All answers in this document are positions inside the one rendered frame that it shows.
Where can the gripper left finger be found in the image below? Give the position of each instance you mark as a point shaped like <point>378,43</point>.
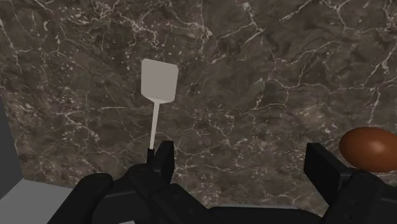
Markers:
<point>145,198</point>

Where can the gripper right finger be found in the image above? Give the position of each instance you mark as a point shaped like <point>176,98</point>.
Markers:
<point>356,198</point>

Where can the brown egg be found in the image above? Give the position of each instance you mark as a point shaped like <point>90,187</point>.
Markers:
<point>370,149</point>

